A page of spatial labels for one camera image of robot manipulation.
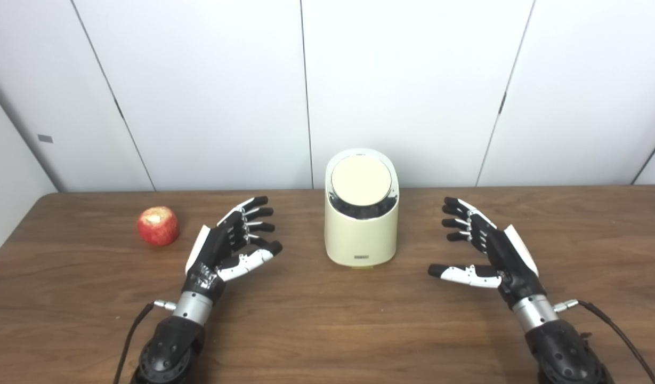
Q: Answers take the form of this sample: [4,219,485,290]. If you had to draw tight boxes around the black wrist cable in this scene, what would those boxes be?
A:
[553,300,655,384]
[113,300,177,384]

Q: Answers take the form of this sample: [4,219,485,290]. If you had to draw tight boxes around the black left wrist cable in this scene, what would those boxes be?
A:
[113,300,177,384]

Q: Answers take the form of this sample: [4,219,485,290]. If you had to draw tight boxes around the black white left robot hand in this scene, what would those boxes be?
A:
[182,196,283,303]

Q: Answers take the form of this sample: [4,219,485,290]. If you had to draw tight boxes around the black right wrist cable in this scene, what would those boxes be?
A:
[553,300,655,384]

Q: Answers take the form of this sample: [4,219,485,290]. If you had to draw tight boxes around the red apple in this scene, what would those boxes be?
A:
[137,206,180,247]

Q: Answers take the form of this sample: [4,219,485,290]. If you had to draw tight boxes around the cream-colored bin body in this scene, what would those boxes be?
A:
[324,148,400,267]

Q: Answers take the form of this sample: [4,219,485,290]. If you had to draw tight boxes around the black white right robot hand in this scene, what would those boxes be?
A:
[427,197,547,310]

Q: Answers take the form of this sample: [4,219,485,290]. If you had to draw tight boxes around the round cream bin lid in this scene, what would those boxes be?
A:
[330,155,393,207]

